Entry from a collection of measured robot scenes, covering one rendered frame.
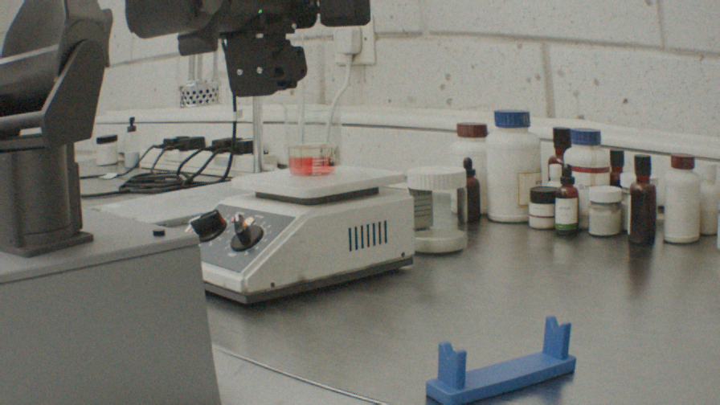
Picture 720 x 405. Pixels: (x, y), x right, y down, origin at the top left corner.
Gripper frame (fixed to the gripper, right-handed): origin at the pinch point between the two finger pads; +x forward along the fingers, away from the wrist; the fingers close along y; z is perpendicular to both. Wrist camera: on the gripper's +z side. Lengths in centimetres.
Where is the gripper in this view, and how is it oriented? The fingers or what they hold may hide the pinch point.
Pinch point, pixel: (294, 2)
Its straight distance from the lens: 85.4
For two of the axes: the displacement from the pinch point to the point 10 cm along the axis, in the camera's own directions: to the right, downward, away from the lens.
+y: 9.2, 0.3, -3.8
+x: 3.8, -1.5, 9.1
